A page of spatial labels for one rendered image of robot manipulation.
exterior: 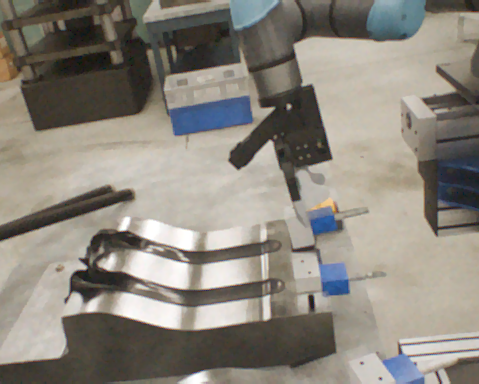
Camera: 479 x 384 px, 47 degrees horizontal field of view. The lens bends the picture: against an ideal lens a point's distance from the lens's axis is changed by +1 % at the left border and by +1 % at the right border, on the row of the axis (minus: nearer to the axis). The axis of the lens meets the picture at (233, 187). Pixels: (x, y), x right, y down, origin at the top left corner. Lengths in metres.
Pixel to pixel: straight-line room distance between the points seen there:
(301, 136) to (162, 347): 0.37
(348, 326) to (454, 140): 0.45
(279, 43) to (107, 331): 0.47
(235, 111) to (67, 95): 1.53
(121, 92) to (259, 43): 3.98
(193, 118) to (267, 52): 3.24
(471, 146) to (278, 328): 0.56
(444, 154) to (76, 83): 3.96
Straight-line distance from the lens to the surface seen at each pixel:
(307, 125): 0.83
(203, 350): 0.82
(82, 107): 4.85
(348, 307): 0.92
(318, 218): 0.88
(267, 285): 0.84
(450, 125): 1.11
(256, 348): 0.81
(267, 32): 0.79
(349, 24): 0.80
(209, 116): 4.03
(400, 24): 0.77
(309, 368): 0.75
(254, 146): 0.84
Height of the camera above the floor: 1.39
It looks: 26 degrees down
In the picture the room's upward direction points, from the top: 10 degrees counter-clockwise
